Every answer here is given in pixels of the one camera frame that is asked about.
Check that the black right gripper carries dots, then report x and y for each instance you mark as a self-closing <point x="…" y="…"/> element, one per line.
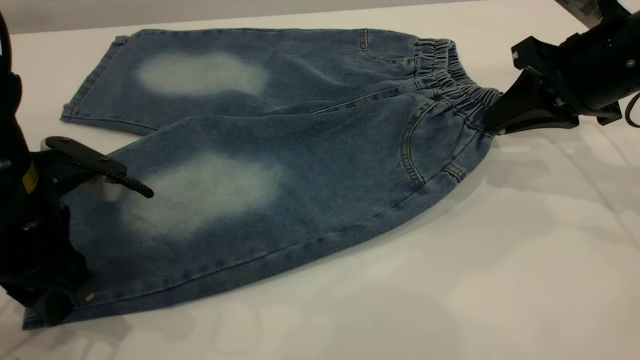
<point x="600" y="65"/>

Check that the blue denim pants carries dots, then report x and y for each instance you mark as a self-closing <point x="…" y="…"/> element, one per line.
<point x="300" y="165"/>

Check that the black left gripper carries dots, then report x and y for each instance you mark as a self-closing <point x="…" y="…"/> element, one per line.
<point x="20" y="185"/>

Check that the grey labelled camera box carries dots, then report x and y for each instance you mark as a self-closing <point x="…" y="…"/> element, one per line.
<point x="582" y="10"/>

